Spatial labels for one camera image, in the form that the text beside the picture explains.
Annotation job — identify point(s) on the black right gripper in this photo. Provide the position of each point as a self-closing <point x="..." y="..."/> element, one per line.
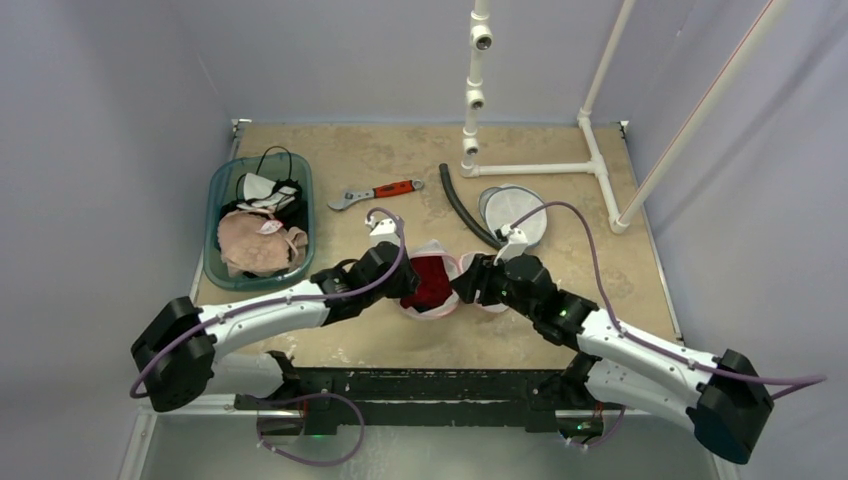
<point x="473" y="283"/>

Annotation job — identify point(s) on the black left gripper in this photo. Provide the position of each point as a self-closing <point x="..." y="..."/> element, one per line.
<point x="408" y="283"/>

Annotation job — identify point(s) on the red lace bra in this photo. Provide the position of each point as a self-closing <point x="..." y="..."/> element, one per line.
<point x="434" y="290"/>

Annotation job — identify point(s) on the pink trimmed mesh laundry bag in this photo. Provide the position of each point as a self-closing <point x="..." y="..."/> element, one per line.
<point x="454" y="266"/>

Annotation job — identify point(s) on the white mesh laundry bag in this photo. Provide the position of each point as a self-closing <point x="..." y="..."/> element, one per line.
<point x="501" y="205"/>

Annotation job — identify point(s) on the pink lace bra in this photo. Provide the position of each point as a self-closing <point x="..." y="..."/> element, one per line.
<point x="259" y="246"/>

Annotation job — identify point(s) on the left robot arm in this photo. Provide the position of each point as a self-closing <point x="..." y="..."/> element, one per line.
<point x="176" y="353"/>

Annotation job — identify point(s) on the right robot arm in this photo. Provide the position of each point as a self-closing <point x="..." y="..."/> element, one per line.
<point x="717" y="398"/>

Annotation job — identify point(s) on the teal plastic bin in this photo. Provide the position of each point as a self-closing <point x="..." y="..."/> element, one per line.
<point x="217" y="273"/>

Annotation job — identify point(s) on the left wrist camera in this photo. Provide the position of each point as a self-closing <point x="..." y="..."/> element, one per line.
<point x="384" y="230"/>

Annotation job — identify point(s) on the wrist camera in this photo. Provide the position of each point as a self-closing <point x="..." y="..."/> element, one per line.
<point x="384" y="230"/>
<point x="515" y="243"/>

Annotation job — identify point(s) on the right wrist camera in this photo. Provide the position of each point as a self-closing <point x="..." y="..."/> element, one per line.
<point x="515" y="243"/>

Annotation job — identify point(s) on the red handled adjustable wrench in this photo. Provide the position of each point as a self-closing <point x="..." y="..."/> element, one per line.
<point x="350" y="197"/>

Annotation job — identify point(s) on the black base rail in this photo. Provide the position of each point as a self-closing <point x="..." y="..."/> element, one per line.
<point x="330" y="397"/>

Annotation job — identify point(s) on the white PVC pipe frame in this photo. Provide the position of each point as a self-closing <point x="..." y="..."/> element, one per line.
<point x="480" y="42"/>

